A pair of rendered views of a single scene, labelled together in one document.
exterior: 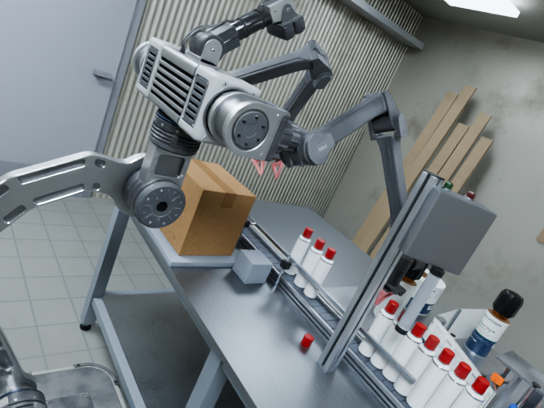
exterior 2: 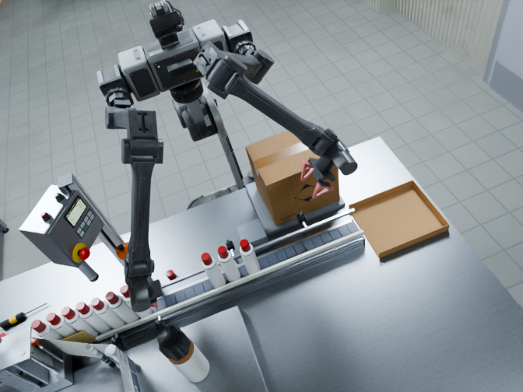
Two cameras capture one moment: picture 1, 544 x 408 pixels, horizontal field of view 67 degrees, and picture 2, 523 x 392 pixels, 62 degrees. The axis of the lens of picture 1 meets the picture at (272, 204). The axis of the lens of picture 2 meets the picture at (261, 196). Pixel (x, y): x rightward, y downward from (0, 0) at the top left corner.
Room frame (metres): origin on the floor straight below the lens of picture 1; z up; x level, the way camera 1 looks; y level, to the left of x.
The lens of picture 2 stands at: (2.11, -0.82, 2.34)
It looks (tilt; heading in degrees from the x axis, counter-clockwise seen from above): 50 degrees down; 126
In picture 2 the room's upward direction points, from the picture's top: 15 degrees counter-clockwise
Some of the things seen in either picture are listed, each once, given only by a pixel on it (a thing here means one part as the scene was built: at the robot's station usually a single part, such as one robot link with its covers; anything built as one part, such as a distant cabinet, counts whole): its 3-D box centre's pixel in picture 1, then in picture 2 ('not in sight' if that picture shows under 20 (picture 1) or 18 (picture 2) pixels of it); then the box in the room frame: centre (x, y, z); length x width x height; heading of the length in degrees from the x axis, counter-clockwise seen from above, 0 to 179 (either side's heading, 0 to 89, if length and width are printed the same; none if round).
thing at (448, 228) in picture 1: (442, 227); (65, 226); (1.10, -0.44, 1.38); 0.17 x 0.10 x 0.19; 99
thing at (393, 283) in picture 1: (393, 276); (143, 289); (1.29, -0.46, 1.12); 0.10 x 0.07 x 0.07; 44
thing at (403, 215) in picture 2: not in sight; (396, 217); (1.96, 0.26, 0.85); 0.30 x 0.26 x 0.04; 44
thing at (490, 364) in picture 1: (473, 351); not in sight; (1.52, -0.99, 0.89); 0.31 x 0.31 x 0.01
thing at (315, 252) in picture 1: (310, 262); (228, 264); (1.45, -0.22, 0.98); 0.05 x 0.05 x 0.20
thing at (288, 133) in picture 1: (278, 133); (117, 99); (0.97, 0.05, 1.45); 0.09 x 0.08 x 0.12; 45
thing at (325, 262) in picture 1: (320, 272); (212, 270); (1.40, -0.27, 0.98); 0.05 x 0.05 x 0.20
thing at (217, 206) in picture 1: (200, 206); (293, 173); (1.52, 0.25, 0.99); 0.30 x 0.24 x 0.27; 45
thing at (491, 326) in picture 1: (494, 322); not in sight; (1.52, -0.99, 1.04); 0.09 x 0.09 x 0.29
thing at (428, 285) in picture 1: (418, 300); (79, 263); (1.05, -0.47, 1.18); 0.04 x 0.04 x 0.21
